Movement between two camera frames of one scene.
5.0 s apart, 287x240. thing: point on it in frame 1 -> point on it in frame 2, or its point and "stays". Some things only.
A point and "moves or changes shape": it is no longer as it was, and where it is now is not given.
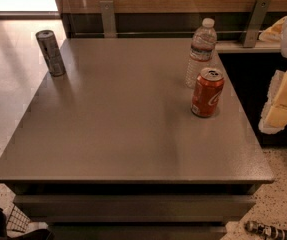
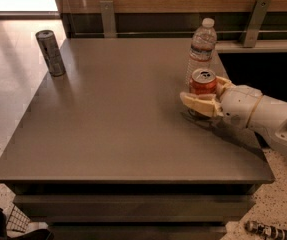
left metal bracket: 107,13 stays
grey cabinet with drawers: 112,150 stays
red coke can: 206,92 moves or changes shape
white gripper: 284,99 -> 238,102
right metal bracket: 257,20 stays
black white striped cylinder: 271,231 stays
